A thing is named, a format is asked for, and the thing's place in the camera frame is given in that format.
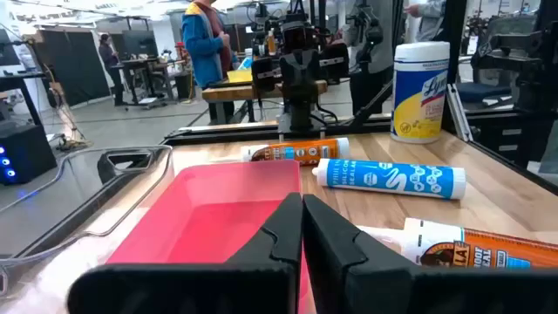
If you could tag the yellow tray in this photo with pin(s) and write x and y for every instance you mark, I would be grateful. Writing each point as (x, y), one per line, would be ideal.
(240, 75)

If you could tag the wooden workbench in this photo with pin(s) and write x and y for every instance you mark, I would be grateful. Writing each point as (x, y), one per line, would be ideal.
(244, 91)

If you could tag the black side table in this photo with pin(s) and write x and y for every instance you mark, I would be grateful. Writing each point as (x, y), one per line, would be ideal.
(17, 80)

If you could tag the clear plastic bin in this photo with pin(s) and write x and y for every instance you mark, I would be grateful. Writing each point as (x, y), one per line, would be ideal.
(78, 227)

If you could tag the black curtain panel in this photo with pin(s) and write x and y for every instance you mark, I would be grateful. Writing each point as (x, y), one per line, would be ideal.
(74, 65)

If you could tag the orange sealant tube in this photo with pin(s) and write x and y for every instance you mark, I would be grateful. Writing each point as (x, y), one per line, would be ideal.
(479, 248)
(305, 152)

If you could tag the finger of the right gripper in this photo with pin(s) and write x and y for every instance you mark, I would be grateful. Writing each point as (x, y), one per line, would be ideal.
(291, 74)
(310, 74)

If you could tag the black office desk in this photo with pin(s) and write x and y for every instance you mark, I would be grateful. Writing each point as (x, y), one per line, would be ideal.
(144, 65)

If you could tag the blue silicone tube wavy print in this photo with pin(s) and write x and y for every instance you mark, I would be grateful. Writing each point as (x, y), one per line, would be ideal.
(392, 179)

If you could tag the black drawer cabinet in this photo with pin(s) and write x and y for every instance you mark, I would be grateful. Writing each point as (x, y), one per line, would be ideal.
(510, 135)

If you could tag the black background robot rig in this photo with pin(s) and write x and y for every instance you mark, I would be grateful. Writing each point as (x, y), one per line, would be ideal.
(519, 52)

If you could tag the Lysol wipes canister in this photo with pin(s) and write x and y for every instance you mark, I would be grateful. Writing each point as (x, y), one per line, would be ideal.
(418, 96)

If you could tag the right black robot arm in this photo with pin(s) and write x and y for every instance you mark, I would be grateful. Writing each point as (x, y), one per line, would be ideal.
(301, 117)

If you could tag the computer tower blue lights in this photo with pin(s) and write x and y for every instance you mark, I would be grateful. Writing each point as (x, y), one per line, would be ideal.
(26, 152)

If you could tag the blue chair seat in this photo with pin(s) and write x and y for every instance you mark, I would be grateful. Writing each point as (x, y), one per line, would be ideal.
(481, 91)

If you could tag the black monitor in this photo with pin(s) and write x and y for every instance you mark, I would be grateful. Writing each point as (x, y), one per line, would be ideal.
(139, 43)

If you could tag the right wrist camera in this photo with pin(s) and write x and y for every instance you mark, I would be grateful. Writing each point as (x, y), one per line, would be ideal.
(298, 35)

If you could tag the pink plastic bin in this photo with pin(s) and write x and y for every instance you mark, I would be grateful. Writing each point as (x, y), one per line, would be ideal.
(218, 209)

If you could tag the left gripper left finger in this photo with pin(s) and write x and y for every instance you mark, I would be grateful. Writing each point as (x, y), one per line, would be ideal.
(196, 288)

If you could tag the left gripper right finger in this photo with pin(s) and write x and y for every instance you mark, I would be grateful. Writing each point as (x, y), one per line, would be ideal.
(392, 288)

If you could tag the orange bottle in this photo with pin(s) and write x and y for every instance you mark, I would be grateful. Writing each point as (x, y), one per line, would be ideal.
(271, 43)

